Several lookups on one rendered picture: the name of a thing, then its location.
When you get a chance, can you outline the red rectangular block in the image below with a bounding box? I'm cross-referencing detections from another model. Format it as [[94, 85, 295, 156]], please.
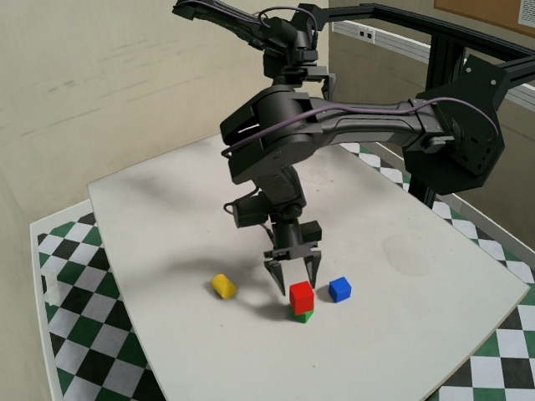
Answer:
[[289, 281, 314, 315]]

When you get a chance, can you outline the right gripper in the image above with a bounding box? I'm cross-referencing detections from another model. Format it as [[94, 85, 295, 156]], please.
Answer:
[[272, 48, 337, 100]]

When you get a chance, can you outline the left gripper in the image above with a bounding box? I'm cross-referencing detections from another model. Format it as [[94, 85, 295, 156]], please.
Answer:
[[263, 218, 322, 297]]

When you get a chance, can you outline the blue cube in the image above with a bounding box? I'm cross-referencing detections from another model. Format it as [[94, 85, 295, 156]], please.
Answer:
[[329, 277, 352, 303]]

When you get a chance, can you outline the green cube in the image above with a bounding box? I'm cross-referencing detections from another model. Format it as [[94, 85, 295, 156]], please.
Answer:
[[291, 302, 314, 323]]

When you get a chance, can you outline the yellow cylinder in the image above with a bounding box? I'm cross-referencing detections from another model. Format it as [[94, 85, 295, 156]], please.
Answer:
[[211, 274, 236, 298]]

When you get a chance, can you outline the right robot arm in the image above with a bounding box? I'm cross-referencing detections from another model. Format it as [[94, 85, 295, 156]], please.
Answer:
[[172, 0, 318, 63]]

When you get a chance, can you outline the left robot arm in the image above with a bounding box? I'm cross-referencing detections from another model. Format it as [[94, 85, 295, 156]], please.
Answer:
[[219, 84, 496, 228]]

